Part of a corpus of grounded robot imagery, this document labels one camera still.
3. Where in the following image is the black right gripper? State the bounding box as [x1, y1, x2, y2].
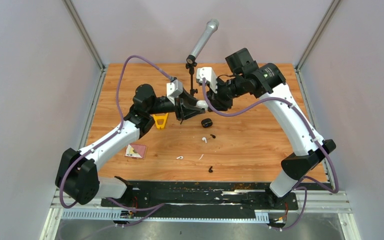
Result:
[205, 74, 246, 111]

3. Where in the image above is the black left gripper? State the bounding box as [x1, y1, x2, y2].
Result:
[148, 85, 206, 122]

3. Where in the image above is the white earbud charging case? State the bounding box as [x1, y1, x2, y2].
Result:
[195, 100, 209, 111]

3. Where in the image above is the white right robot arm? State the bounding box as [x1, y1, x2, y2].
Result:
[196, 48, 337, 209]

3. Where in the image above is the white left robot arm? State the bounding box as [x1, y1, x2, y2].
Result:
[55, 80, 208, 207]

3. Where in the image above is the black earbud charging case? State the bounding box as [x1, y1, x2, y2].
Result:
[201, 118, 213, 128]

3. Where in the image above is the yellow triangular plastic piece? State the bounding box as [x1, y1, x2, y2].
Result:
[152, 113, 169, 130]

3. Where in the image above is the black tripod mic stand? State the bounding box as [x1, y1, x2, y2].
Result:
[185, 62, 199, 110]

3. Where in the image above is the small pink card packet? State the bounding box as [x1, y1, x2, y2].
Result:
[124, 144, 148, 159]

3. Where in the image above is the silver microphone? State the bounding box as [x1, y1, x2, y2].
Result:
[186, 18, 220, 65]

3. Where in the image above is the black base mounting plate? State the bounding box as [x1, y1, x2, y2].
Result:
[101, 181, 299, 219]

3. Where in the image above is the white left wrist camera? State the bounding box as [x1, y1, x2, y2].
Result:
[166, 79, 184, 105]

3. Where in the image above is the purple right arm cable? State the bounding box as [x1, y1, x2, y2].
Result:
[201, 78, 340, 232]

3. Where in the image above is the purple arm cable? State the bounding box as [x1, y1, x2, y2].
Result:
[201, 78, 340, 232]
[58, 54, 176, 229]

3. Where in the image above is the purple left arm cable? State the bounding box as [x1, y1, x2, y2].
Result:
[58, 54, 176, 229]

